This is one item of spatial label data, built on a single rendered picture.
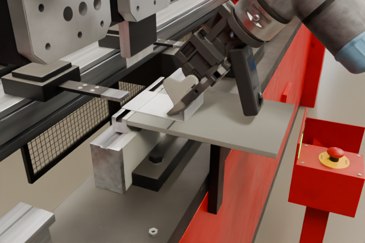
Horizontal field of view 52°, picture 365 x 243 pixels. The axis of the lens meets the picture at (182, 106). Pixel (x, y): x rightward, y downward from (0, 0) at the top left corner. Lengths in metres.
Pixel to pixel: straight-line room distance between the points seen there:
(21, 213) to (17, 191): 1.68
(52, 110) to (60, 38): 0.46
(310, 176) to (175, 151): 0.38
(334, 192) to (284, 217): 1.00
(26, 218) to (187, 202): 0.27
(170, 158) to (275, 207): 1.34
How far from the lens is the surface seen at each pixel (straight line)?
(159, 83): 0.82
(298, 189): 1.01
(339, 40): 0.54
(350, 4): 0.54
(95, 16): 0.51
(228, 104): 0.72
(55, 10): 0.45
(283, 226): 1.93
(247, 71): 0.59
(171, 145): 0.77
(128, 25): 0.65
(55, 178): 2.26
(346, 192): 1.00
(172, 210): 0.66
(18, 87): 0.84
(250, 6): 0.56
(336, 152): 0.99
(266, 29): 0.56
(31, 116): 0.86
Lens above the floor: 1.33
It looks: 27 degrees down
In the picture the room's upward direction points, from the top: straight up
